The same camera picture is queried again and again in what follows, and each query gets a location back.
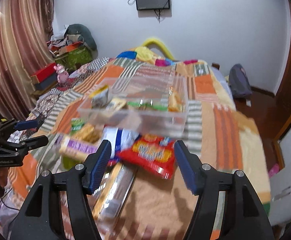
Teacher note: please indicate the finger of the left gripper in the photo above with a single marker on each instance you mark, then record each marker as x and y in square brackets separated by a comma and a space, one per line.
[30, 144]
[14, 125]

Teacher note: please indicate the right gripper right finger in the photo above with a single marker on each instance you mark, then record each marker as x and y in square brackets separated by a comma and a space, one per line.
[244, 216]

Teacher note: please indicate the clear plastic storage bin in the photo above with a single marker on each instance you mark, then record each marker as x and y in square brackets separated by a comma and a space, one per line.
[170, 92]

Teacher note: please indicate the purple label cracker pack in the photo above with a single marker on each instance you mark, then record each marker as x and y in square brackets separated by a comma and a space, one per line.
[74, 148]

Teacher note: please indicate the gold silver biscuit sleeve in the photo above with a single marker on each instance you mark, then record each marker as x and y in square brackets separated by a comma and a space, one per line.
[112, 194]

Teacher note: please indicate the blue white snack bag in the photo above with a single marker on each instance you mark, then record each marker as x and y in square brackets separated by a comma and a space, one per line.
[120, 139]

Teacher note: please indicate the red shoe box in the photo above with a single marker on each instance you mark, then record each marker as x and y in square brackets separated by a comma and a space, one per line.
[44, 73]

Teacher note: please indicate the pink plush toy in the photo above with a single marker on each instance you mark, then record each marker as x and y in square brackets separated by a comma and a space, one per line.
[62, 74]

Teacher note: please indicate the red cartoon chip bag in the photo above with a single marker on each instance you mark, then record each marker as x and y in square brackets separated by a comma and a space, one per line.
[153, 153]

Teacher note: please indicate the yellow barcode snack pack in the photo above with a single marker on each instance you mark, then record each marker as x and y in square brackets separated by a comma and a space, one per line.
[99, 97]

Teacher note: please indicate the patchwork striped bed quilt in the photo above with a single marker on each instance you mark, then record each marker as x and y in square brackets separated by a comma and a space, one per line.
[214, 130]

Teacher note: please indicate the green patterned box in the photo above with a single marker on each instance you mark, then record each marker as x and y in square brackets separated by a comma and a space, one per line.
[74, 59]

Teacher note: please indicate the striped pink curtain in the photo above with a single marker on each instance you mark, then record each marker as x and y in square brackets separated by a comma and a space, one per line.
[25, 28]

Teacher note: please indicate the green trimmed clear snack pack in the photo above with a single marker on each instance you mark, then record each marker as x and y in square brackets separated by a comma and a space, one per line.
[144, 105]

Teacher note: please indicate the dark grey backpack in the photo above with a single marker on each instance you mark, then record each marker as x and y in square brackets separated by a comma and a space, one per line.
[238, 82]

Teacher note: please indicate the colourful patch pillow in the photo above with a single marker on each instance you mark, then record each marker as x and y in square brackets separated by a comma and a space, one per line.
[144, 54]

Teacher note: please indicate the yellow foam tube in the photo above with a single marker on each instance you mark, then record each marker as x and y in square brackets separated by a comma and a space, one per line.
[160, 45]

